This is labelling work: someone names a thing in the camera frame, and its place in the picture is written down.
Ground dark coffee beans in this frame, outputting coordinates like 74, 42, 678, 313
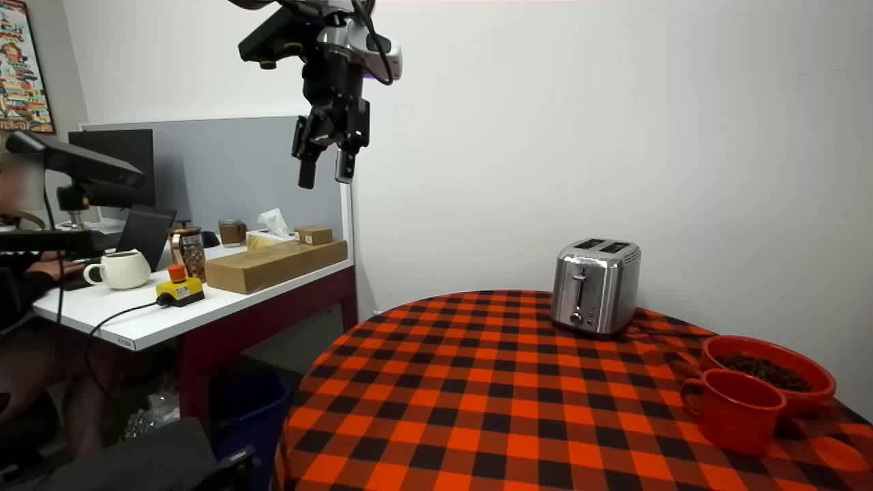
719, 349, 819, 396

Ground black cable of stop button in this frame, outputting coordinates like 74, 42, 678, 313
81, 297, 168, 368

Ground white teapot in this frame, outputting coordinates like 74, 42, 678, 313
78, 245, 154, 294

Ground orange black plaid tablecloth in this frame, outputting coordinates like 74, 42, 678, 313
269, 287, 873, 491

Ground colourful wall poster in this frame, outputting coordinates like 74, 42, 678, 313
0, 0, 60, 140

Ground silver two-slot toaster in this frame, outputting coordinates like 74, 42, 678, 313
547, 237, 643, 342

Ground yellow emergency stop button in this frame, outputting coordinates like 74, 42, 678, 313
152, 263, 208, 309

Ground dark glass jar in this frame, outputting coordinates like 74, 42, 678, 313
165, 223, 209, 285

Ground small light wooden box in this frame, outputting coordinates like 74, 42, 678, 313
291, 223, 337, 249

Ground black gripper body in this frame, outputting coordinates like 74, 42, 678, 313
289, 56, 373, 155

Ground blue bin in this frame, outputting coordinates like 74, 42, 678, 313
209, 360, 295, 469

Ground black computer monitor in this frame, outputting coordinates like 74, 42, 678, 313
64, 125, 157, 210

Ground tissue box with white tissue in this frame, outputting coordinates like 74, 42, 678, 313
243, 208, 302, 255

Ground red bowl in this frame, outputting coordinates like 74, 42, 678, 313
699, 334, 841, 424

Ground black office chair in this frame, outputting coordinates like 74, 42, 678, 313
33, 416, 266, 491

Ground flat cardboard box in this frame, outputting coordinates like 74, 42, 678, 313
202, 237, 351, 297

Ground black laptop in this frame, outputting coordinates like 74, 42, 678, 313
114, 206, 180, 272

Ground red mug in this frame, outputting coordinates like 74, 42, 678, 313
678, 365, 790, 458

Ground black stand with screen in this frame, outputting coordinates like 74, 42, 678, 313
0, 129, 150, 260

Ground grey partition panel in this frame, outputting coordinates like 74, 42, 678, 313
78, 114, 350, 241

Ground white desk with red frame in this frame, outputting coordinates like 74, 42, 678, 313
30, 237, 360, 431

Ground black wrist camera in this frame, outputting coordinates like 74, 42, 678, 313
235, 8, 311, 75

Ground small brown box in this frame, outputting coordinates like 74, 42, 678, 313
216, 219, 251, 249

